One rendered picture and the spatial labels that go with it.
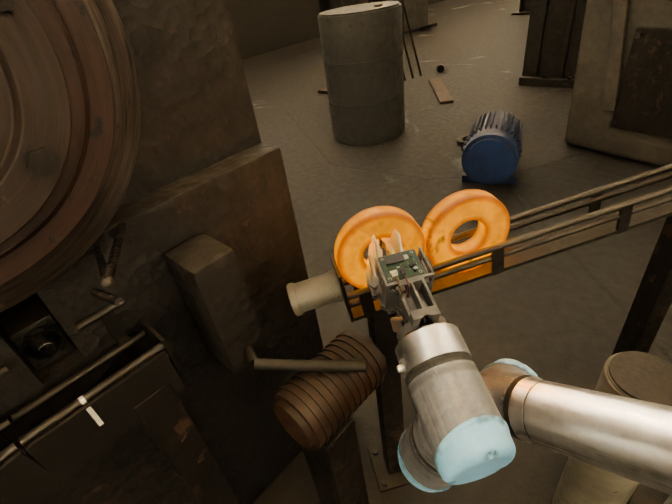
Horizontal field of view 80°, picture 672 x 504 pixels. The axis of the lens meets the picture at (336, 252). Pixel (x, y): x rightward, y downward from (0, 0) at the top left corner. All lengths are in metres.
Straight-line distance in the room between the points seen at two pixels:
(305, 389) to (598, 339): 1.14
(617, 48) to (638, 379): 2.15
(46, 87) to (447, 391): 0.49
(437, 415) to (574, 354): 1.11
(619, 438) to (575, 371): 0.99
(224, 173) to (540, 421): 0.60
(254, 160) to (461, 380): 0.51
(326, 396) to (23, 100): 0.59
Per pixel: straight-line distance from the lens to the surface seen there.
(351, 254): 0.68
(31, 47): 0.43
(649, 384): 0.86
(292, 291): 0.70
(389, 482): 1.24
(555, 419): 0.59
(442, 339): 0.53
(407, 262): 0.58
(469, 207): 0.71
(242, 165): 0.75
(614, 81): 2.80
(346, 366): 0.74
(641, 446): 0.54
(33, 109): 0.43
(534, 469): 1.31
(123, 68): 0.54
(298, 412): 0.76
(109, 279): 0.48
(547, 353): 1.56
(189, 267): 0.64
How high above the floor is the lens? 1.14
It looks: 35 degrees down
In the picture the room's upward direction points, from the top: 9 degrees counter-clockwise
